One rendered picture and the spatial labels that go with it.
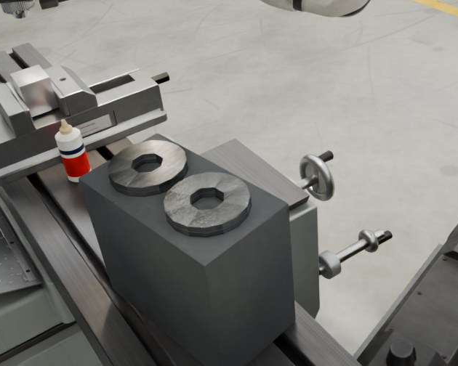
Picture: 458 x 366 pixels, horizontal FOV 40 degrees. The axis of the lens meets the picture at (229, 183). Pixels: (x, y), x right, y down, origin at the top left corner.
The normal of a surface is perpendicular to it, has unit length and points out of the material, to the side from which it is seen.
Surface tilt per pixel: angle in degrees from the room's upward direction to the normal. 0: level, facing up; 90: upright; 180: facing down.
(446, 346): 0
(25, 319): 90
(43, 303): 90
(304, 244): 90
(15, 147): 90
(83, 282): 0
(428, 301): 0
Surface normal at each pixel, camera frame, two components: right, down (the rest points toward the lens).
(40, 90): 0.51, 0.48
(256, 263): 0.69, 0.38
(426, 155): -0.11, -0.79
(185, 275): -0.72, 0.48
